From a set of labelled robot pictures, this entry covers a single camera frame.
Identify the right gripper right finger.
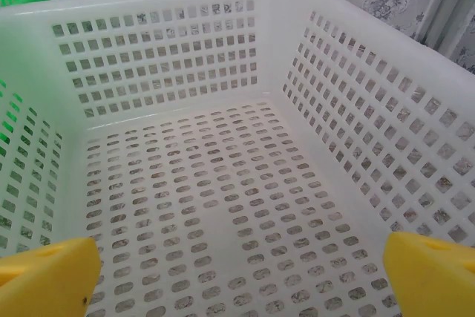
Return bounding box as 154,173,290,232
381,231,475,317

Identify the white plastic basket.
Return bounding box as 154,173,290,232
0,0,475,317

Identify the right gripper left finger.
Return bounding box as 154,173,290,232
0,236,102,317

